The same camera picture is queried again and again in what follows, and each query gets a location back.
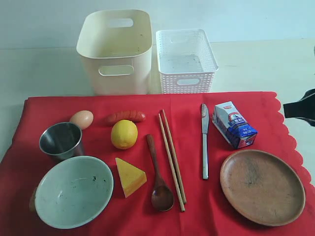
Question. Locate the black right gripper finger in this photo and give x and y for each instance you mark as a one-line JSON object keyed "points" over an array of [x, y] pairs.
{"points": [[309, 96], [299, 110]]}

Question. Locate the blue white milk carton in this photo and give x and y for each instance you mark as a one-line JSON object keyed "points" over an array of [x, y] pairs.
{"points": [[233, 126]]}

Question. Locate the red sausage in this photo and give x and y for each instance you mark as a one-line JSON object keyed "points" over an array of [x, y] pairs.
{"points": [[132, 115]]}

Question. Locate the yellow lemon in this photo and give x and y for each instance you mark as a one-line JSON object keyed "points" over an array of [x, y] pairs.
{"points": [[124, 134]]}

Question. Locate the brown egg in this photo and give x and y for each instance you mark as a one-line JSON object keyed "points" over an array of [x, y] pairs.
{"points": [[82, 119]]}

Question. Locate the brown wooden plate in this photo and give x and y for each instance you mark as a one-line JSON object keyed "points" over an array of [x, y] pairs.
{"points": [[262, 187]]}

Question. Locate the silver table knife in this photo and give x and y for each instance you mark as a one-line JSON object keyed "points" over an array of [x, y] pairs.
{"points": [[205, 125]]}

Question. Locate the red tablecloth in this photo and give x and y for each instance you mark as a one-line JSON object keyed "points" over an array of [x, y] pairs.
{"points": [[208, 213]]}

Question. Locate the white perforated plastic basket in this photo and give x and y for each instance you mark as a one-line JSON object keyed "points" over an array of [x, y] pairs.
{"points": [[186, 62]]}

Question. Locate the wooden chopstick right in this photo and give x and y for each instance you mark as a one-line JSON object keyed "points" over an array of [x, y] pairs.
{"points": [[174, 156]]}

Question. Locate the wooden chopstick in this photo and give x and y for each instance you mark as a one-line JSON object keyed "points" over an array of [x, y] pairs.
{"points": [[181, 203], [174, 156]]}

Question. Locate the wooden chopstick left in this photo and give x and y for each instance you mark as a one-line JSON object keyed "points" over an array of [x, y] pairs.
{"points": [[181, 203]]}

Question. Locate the dark wooden spoon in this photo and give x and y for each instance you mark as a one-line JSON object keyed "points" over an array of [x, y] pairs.
{"points": [[162, 197]]}

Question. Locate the yellow cheese wedge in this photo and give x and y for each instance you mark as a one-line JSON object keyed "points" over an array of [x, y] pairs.
{"points": [[131, 177]]}

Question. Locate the cream plastic bin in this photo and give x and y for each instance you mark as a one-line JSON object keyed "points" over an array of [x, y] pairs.
{"points": [[115, 47]]}

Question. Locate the white ceramic bowl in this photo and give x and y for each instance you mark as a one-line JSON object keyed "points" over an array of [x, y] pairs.
{"points": [[74, 192]]}

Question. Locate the steel cup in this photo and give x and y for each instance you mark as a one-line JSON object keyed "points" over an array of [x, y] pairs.
{"points": [[62, 141]]}

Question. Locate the bread piece behind bowl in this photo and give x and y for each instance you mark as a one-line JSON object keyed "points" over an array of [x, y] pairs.
{"points": [[32, 201]]}

